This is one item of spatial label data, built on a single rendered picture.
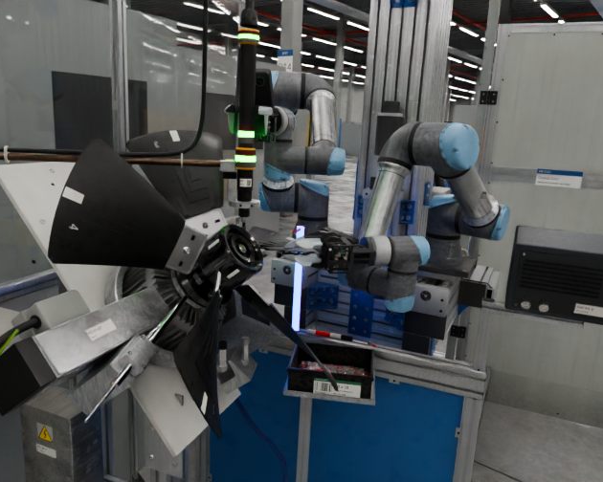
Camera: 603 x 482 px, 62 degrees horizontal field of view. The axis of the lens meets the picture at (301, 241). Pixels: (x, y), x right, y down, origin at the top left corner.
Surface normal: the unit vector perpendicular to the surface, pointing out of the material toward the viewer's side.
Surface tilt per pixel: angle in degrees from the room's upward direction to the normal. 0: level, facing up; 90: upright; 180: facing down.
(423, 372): 90
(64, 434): 90
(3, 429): 90
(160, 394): 50
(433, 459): 90
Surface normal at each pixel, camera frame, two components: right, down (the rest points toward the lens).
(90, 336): 0.74, -0.52
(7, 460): 0.92, 0.13
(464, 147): 0.68, 0.12
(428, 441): -0.38, 0.19
